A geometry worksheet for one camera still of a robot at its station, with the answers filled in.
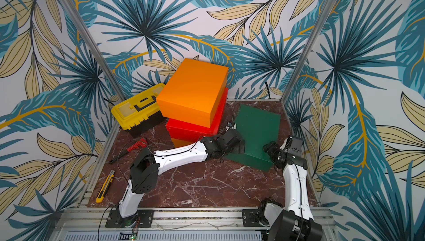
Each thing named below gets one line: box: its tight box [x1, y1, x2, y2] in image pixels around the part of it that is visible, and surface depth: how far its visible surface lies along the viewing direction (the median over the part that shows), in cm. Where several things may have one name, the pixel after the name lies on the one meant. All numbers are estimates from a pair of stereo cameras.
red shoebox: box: [165, 87, 229, 141], surface depth 80 cm
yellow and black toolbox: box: [111, 83, 167, 138], surface depth 94 cm
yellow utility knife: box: [95, 169, 116, 204], surface depth 82 cm
